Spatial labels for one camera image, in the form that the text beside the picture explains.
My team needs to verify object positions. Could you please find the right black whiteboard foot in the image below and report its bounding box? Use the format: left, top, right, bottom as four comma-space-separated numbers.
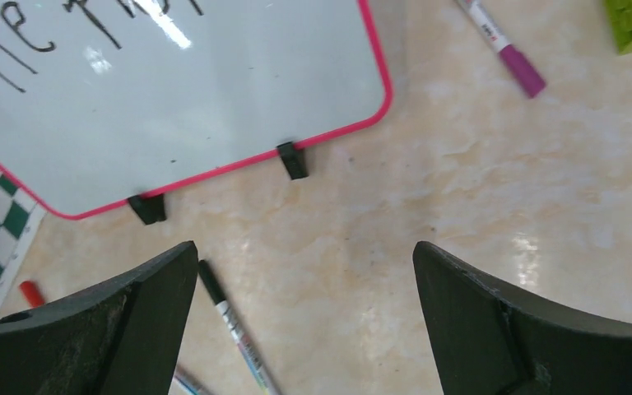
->
276, 142, 309, 180

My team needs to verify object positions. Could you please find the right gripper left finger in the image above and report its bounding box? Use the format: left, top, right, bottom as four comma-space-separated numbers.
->
0, 241, 198, 394

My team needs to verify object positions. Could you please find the black whiteboard foot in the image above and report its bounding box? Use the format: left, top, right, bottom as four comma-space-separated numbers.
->
127, 193, 167, 225
276, 142, 309, 180

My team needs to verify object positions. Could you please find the left black whiteboard foot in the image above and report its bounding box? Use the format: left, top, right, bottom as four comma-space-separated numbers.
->
127, 193, 167, 225

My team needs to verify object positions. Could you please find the red whiteboard marker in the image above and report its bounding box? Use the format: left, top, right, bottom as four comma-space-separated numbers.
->
19, 281, 46, 308

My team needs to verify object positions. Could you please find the purple whiteboard marker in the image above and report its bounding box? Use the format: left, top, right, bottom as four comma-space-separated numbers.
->
457, 0, 546, 98

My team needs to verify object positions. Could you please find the pink framed whiteboard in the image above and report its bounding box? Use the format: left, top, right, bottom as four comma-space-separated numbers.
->
0, 1, 393, 219

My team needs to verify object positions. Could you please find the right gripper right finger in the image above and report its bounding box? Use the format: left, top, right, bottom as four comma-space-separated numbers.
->
412, 241, 632, 394

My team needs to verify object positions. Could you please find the blue whiteboard marker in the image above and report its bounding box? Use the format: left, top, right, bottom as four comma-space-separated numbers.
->
173, 365, 212, 395

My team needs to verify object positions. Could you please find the black whiteboard marker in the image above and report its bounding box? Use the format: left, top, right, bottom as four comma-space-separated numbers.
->
198, 260, 281, 395

